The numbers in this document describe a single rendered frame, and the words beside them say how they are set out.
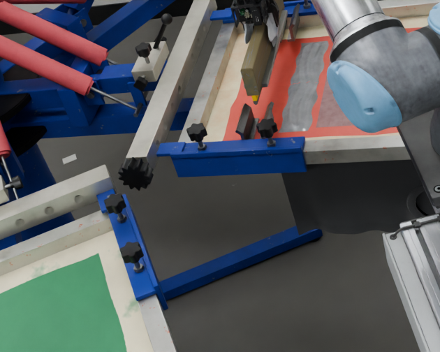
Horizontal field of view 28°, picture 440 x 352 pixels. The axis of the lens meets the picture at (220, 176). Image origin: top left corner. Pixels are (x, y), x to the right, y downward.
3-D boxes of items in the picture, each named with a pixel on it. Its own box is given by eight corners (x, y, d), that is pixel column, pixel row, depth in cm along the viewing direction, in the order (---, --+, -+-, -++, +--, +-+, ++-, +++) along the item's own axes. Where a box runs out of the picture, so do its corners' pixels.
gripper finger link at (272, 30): (269, 57, 202) (255, 24, 197) (273, 43, 206) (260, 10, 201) (281, 54, 201) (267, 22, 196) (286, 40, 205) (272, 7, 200)
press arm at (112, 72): (172, 75, 223) (167, 59, 220) (167, 89, 219) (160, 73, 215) (111, 80, 228) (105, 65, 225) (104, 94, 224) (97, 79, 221)
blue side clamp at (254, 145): (309, 156, 194) (304, 132, 189) (306, 172, 190) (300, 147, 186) (183, 163, 203) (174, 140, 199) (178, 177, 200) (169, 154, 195)
